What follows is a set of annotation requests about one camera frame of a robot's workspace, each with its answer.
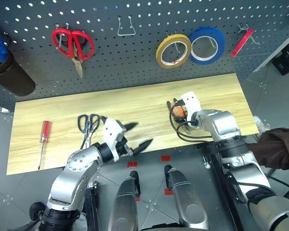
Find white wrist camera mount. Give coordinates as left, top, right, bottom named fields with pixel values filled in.
left=102, top=117, right=127, bottom=162
left=180, top=91, right=202, bottom=122

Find red handled screwdriver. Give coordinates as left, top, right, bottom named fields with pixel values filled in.
left=38, top=120, right=52, bottom=170

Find black box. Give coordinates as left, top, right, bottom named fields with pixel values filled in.
left=271, top=42, right=289, bottom=76

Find yellow tape roll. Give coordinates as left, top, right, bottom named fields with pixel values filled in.
left=155, top=34, right=192, bottom=70

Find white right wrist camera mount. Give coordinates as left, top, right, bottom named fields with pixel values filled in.
left=180, top=91, right=202, bottom=122

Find grey perforated pegboard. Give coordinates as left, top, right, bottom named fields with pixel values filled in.
left=0, top=0, right=289, bottom=114

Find red handled scissors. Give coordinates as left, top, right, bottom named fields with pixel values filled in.
left=51, top=27, right=95, bottom=79

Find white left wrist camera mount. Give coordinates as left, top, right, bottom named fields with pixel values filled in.
left=102, top=117, right=127, bottom=162

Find black cylindrical tool cup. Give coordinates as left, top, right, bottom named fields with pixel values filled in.
left=0, top=51, right=37, bottom=97

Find red tape roll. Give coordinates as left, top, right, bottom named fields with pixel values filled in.
left=230, top=28, right=255, bottom=59

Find blue tape roll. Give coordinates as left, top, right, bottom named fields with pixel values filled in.
left=188, top=26, right=226, bottom=65

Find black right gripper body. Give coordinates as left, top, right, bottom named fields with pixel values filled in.
left=176, top=102, right=191, bottom=124

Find brown sleeved person arm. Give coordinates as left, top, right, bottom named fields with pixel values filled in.
left=245, top=128, right=289, bottom=189

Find silver robot leg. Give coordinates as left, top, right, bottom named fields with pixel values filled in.
left=107, top=170, right=142, bottom=231
left=163, top=165, right=210, bottom=231

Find silver wire loop hook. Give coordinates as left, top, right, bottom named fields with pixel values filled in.
left=117, top=15, right=136, bottom=37

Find black metal stand frame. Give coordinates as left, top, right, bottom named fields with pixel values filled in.
left=203, top=143, right=246, bottom=231

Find black handled scissors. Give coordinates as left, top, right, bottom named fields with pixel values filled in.
left=77, top=113, right=101, bottom=150

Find orange handled pliers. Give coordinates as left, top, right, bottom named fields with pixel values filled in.
left=171, top=106, right=195, bottom=134

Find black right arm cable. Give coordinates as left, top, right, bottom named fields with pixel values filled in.
left=169, top=111, right=216, bottom=142

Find black caster wheel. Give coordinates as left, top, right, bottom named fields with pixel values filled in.
left=28, top=202, right=46, bottom=221

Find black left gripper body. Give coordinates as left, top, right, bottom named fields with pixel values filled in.
left=115, top=131, right=136, bottom=157

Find silver double peg hook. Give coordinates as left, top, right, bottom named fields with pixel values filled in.
left=237, top=23, right=261, bottom=46
left=54, top=23, right=71, bottom=49
left=165, top=30, right=186, bottom=54

